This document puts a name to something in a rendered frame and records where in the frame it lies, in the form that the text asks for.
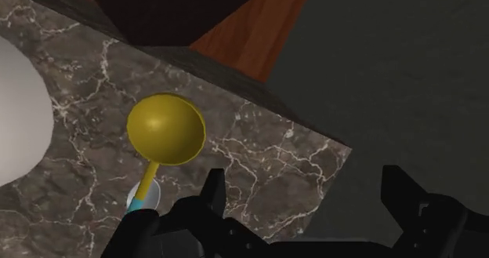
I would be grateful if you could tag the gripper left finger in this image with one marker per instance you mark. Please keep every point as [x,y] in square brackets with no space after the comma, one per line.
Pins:
[214,200]

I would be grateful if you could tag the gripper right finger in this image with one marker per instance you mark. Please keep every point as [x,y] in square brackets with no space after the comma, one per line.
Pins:
[424,219]

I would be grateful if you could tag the small pale grey round cup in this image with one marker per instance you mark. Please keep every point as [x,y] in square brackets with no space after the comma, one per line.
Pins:
[153,196]

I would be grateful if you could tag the large white rounded object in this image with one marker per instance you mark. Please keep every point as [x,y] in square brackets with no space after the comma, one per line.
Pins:
[19,112]

